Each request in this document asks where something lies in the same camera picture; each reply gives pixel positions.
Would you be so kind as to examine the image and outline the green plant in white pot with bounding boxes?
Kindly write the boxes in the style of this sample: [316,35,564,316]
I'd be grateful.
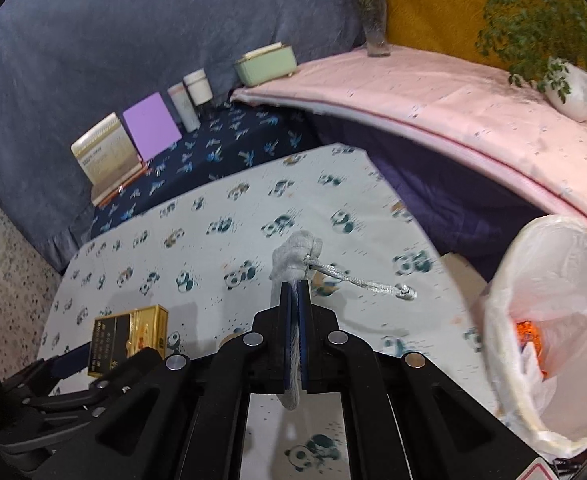
[426,0,587,123]

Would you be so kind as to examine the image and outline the gold and white box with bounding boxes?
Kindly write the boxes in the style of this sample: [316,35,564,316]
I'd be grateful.
[70,112,149,208]

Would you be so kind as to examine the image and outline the yellow backdrop cloth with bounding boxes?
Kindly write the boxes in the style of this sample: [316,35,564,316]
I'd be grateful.
[378,0,587,111]

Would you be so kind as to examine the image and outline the pink cloth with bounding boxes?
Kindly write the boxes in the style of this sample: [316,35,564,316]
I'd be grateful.
[229,42,587,241]

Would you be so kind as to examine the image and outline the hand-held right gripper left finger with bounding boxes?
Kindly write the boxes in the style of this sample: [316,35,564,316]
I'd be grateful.
[36,282,299,480]

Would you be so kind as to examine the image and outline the grey-blue backdrop cloth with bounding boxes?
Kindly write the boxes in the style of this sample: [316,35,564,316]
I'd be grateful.
[0,0,381,273]

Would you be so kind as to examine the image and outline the grey cloth with silver cord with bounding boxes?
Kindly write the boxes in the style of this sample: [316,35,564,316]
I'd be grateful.
[269,230,418,411]

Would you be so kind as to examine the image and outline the white plastic bag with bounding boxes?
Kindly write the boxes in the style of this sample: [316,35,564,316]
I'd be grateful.
[508,287,587,411]

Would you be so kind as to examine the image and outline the panda print tablecloth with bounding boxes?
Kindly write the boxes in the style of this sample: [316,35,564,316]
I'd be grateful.
[37,142,499,480]

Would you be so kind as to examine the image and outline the white tube bottle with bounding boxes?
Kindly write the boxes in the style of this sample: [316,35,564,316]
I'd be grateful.
[167,82,201,132]

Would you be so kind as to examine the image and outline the white bin with plastic liner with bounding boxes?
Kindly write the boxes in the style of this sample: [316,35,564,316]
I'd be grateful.
[481,214,587,458]

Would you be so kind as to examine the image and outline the black and gold cigarette box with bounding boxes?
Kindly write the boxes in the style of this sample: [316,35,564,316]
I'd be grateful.
[87,304,170,378]

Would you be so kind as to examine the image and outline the orange plastic bag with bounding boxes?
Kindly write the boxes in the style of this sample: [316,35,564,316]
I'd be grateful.
[516,320,549,381]

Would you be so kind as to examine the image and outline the green tissue box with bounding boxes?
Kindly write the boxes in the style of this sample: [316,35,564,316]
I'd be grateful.
[234,42,298,87]

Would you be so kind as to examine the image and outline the purple card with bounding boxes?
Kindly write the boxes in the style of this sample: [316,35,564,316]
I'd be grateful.
[122,91,183,162]

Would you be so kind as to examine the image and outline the white cup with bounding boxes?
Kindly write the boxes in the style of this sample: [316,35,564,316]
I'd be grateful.
[183,69,214,107]

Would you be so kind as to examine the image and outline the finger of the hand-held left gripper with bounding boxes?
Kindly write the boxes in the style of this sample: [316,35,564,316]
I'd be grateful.
[3,342,95,397]
[89,347,166,413]

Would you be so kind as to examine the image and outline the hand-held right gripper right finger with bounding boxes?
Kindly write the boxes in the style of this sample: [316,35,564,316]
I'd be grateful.
[298,282,557,480]

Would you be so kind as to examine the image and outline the glass vase with pink flowers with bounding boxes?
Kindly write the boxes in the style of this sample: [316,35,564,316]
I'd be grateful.
[327,0,398,58]

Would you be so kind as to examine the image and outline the navy printed cloth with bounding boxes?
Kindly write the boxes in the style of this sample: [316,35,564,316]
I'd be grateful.
[90,102,319,241]

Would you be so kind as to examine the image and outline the dark purple cloth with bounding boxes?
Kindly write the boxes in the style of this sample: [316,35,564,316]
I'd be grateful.
[303,110,549,281]

